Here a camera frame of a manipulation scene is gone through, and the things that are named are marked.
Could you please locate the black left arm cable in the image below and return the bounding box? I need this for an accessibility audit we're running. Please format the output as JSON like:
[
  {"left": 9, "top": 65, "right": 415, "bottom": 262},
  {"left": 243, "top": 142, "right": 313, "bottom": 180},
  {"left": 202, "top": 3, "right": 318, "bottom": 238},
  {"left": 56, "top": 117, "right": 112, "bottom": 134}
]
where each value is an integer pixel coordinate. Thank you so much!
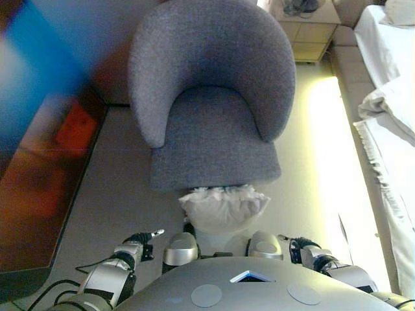
[{"left": 27, "top": 257, "right": 121, "bottom": 311}]

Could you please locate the silver robot right leg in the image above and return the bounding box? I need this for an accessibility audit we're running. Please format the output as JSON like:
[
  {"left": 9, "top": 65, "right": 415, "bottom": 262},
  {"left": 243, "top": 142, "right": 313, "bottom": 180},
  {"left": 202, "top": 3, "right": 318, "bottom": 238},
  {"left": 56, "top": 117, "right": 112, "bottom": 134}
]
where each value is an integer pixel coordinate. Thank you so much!
[{"left": 248, "top": 230, "right": 283, "bottom": 260}]

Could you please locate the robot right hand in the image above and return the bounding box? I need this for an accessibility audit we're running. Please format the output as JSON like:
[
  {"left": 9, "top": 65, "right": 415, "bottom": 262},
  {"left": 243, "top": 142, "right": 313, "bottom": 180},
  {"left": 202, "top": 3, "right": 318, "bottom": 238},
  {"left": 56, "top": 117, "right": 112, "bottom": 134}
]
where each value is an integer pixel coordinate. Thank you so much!
[{"left": 278, "top": 235, "right": 322, "bottom": 263}]

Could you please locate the white bed sheet mattress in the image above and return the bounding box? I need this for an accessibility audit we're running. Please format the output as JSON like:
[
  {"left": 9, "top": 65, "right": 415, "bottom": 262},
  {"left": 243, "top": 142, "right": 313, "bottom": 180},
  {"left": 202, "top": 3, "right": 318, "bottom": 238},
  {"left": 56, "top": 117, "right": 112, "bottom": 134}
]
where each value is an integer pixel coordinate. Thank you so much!
[{"left": 353, "top": 5, "right": 415, "bottom": 88}]

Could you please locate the white fringed throw blanket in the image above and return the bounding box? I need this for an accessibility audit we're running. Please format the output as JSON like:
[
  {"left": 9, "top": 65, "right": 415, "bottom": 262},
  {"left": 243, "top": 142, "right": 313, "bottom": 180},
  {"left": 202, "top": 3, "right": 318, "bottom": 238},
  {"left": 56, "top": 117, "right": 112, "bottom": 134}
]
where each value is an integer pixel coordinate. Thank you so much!
[{"left": 352, "top": 118, "right": 415, "bottom": 299}]

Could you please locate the silver robot left leg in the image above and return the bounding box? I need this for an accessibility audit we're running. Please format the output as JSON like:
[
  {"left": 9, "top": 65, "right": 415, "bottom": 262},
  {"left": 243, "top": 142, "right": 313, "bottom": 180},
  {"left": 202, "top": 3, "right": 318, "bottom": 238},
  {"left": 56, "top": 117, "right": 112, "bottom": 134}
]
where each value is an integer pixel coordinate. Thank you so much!
[{"left": 161, "top": 223, "right": 199, "bottom": 273}]

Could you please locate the grey fabric armchair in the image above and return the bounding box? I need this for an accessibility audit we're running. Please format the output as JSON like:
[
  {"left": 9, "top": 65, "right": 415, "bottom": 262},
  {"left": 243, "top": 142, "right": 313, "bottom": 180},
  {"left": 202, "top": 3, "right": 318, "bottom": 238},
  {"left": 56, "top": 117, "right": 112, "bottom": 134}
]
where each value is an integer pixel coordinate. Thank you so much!
[{"left": 128, "top": 0, "right": 296, "bottom": 192}]

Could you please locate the light wooden nightstand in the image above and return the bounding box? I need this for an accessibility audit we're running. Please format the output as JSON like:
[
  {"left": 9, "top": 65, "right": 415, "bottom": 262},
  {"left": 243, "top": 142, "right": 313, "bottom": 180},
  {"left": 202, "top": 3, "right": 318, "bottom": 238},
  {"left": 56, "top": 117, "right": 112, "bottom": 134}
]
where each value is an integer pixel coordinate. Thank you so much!
[{"left": 272, "top": 0, "right": 342, "bottom": 64}]

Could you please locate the white fringed cushion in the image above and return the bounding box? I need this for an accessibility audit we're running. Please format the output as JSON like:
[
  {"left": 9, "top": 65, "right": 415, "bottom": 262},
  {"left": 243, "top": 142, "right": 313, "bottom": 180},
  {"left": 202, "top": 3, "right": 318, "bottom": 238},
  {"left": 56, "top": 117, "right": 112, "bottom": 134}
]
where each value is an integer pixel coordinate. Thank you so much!
[{"left": 178, "top": 183, "right": 272, "bottom": 235}]

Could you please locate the white bed pillow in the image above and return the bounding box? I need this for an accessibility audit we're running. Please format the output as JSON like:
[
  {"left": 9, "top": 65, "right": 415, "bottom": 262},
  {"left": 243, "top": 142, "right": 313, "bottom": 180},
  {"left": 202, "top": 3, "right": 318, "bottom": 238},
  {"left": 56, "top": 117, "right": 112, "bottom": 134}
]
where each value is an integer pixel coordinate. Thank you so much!
[{"left": 381, "top": 0, "right": 415, "bottom": 27}]

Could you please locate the black lamp base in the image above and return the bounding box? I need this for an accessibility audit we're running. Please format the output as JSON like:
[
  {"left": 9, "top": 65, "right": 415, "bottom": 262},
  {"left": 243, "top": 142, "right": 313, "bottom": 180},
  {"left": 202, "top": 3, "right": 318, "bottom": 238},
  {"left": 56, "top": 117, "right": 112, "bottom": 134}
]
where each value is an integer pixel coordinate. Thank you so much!
[{"left": 282, "top": 0, "right": 320, "bottom": 16}]

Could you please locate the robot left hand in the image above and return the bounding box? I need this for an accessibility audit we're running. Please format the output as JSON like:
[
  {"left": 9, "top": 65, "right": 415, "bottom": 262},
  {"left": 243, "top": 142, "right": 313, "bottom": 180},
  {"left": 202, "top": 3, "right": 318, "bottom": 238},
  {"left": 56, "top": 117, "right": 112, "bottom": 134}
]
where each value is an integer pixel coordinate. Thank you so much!
[{"left": 121, "top": 229, "right": 165, "bottom": 248}]

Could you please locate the crumpled white duvet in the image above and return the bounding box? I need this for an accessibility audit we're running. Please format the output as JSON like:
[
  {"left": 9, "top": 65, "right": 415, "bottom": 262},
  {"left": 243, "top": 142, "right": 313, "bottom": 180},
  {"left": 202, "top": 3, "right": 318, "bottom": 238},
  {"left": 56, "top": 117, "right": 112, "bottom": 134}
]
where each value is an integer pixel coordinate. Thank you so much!
[{"left": 357, "top": 77, "right": 415, "bottom": 143}]

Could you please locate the grey robot torso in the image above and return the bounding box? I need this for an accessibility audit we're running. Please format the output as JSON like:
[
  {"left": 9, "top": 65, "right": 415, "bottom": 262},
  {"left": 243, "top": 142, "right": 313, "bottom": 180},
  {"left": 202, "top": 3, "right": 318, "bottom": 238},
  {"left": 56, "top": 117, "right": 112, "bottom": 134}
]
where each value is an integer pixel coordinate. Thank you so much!
[{"left": 121, "top": 255, "right": 399, "bottom": 311}]

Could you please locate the silver robot leg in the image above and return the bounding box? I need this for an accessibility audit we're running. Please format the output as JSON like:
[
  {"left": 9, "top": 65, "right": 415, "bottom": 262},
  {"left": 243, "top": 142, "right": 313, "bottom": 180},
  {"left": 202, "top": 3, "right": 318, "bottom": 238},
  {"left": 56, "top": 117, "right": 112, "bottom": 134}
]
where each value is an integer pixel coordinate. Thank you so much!
[
  {"left": 161, "top": 223, "right": 199, "bottom": 273},
  {"left": 248, "top": 230, "right": 283, "bottom": 260}
]

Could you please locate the beige upholstered bed frame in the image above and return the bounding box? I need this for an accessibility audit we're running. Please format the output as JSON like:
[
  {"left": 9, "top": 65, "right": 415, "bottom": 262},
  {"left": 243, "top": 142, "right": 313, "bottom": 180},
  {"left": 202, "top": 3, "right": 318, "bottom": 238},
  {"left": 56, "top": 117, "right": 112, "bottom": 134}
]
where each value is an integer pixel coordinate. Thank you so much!
[{"left": 330, "top": 0, "right": 390, "bottom": 234}]

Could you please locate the glossy brown wardrobe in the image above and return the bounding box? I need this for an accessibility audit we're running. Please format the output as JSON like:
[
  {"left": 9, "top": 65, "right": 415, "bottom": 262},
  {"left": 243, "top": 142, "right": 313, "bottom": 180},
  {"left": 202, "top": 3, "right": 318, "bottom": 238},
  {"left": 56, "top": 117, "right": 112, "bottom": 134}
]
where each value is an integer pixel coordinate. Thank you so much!
[{"left": 0, "top": 0, "right": 110, "bottom": 292}]

